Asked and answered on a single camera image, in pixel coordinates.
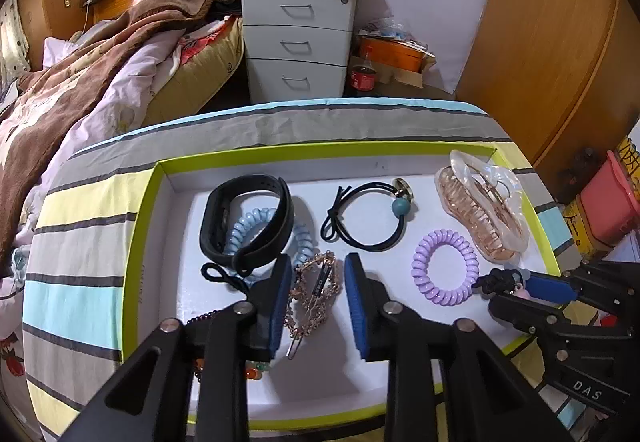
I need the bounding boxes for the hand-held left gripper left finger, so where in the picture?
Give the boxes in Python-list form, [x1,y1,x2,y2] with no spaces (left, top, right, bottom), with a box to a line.
[57,253,293,442]

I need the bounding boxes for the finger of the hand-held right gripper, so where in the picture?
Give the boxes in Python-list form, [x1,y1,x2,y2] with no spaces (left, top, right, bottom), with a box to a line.
[487,294,572,339]
[524,261,640,312]

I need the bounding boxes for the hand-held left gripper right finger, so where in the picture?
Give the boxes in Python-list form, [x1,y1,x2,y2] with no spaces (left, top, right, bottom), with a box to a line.
[344,252,576,442]

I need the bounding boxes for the black tasselled hair tie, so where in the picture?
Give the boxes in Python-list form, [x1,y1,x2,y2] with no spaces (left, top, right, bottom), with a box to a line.
[475,267,533,300]

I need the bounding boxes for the gold chain hair clip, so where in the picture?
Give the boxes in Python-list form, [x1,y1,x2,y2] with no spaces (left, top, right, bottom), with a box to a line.
[284,250,343,360]

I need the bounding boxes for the purple spiral hair tie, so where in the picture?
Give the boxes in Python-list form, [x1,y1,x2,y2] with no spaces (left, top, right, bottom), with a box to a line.
[411,230,480,307]

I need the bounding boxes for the black wristband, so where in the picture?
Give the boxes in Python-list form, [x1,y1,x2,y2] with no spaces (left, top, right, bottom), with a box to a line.
[199,175,295,278]

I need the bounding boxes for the white tray with green rim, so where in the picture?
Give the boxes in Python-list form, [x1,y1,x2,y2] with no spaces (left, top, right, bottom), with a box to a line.
[122,140,563,430]

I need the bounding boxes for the yellow box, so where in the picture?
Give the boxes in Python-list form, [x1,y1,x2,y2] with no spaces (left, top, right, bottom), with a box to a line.
[562,199,616,255]

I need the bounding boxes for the pink translucent hair claw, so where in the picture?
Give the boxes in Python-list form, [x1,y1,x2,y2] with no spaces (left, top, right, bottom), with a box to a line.
[434,149,531,260]

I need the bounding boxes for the pink plastic bin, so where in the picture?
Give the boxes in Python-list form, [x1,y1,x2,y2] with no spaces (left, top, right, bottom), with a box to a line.
[580,152,640,243]

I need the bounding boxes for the cola bottle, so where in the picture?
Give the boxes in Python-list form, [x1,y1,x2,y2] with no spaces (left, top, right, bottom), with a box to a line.
[350,47,378,95]

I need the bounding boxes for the cardboard box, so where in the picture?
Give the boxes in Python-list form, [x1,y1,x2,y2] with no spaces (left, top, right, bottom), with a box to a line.
[350,54,426,88]

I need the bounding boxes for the olive pillow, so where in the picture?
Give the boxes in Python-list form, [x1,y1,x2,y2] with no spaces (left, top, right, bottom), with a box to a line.
[142,17,246,128]

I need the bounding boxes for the wooden wardrobe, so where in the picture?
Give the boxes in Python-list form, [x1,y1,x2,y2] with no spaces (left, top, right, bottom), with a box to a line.
[457,0,640,168]

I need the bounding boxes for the orange box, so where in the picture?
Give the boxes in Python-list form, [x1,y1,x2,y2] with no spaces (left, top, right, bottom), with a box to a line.
[357,34,436,73]

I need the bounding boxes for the white drawer cabinet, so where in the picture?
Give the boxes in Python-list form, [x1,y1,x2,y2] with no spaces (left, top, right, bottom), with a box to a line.
[236,0,362,104]

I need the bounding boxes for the light pink duvet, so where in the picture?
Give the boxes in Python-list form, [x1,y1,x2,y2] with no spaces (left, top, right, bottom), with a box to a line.
[0,19,186,303]

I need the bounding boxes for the floral bedsheet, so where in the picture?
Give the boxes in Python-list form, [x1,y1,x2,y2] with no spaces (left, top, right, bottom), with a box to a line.
[0,242,31,388]

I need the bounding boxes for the red printed pillow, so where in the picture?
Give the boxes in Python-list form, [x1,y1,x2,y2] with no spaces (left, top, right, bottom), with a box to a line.
[177,19,236,68]

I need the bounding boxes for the clear plastic bags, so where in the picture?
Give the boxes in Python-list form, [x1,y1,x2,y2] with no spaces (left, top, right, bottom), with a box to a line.
[360,17,431,48]

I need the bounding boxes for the brown blanket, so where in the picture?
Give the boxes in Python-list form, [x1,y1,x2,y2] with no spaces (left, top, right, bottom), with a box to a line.
[0,0,221,273]

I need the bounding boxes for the patterned curtain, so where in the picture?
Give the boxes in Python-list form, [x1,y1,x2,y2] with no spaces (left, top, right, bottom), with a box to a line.
[0,0,31,88]

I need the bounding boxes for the beaded bracelet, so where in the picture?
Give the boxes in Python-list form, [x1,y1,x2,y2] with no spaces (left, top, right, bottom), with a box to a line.
[185,309,273,385]

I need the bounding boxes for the thin black hair tie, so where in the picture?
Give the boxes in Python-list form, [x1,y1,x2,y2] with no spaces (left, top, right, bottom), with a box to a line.
[200,262,251,295]

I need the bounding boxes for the blue spiral hair tie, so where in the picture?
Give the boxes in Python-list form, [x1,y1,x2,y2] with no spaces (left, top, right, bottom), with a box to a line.
[222,208,320,280]

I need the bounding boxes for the black hair tie gold charm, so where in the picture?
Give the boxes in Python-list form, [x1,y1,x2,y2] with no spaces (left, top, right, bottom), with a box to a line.
[320,178,413,253]

